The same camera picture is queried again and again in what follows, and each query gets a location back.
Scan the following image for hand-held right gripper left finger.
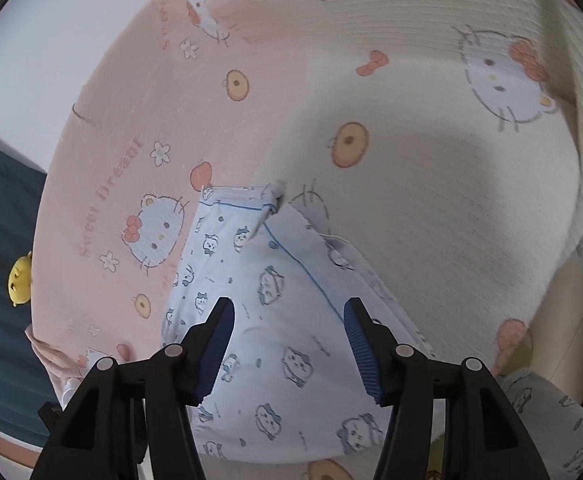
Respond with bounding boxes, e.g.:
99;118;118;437
31;296;235;480

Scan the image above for person's printed pajama leg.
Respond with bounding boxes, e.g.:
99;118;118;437
499;367;583;480

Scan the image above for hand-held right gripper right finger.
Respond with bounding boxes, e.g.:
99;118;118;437
344;297;552;480

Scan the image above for white printed pajama top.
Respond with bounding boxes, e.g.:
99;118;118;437
161;180;435;463

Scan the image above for yellow plush toy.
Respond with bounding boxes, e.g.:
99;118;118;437
6;251;33;307

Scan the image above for pink and cream printed blanket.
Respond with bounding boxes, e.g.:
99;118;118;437
24;0;583;480

